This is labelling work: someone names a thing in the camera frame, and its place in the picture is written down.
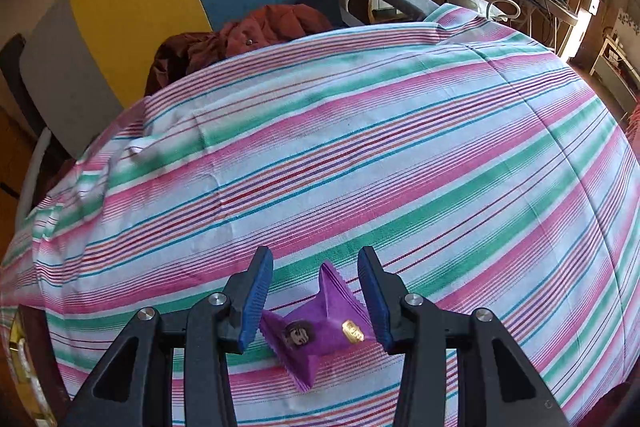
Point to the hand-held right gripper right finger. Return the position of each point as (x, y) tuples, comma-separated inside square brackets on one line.
[(375, 302)]

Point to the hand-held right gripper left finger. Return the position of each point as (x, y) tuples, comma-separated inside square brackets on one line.
[(255, 302)]

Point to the purple snack packet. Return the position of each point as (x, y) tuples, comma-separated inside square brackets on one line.
[(325, 332)]

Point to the gold metal tin box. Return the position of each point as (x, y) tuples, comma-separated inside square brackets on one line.
[(14, 342)]

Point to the striped pink green tablecloth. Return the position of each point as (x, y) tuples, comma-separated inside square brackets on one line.
[(375, 157)]

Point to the dark red cloth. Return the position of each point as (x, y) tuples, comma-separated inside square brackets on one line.
[(260, 27)]

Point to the wooden shelf rack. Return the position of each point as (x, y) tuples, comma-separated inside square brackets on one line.
[(617, 62)]

